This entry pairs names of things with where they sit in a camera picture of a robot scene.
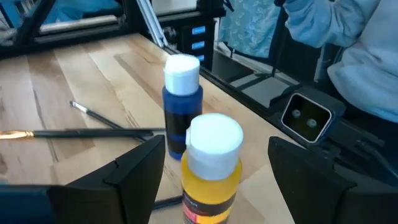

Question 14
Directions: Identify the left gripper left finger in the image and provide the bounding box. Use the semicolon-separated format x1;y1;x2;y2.
0;134;167;224

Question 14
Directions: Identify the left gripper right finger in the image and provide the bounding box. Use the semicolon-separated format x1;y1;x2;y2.
267;136;398;224

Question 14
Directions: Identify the small yellow paint bottle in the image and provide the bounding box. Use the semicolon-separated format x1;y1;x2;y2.
181;113;245;224

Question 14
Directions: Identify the dark purple paint bottle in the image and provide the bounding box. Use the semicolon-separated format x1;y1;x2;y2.
161;54;205;161

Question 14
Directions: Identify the person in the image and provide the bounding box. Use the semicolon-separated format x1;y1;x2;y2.
282;0;398;124

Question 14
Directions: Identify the black labelled drawer cabinet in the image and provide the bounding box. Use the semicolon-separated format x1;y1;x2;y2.
178;17;218;71

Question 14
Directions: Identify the pale blue patterned fabric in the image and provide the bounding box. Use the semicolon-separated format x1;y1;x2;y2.
217;0;282;59

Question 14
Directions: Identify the black table-level camera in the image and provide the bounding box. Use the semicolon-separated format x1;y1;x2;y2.
269;86;346;147

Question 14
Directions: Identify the black aluminium table frame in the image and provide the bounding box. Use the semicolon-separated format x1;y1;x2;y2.
0;0;312;131

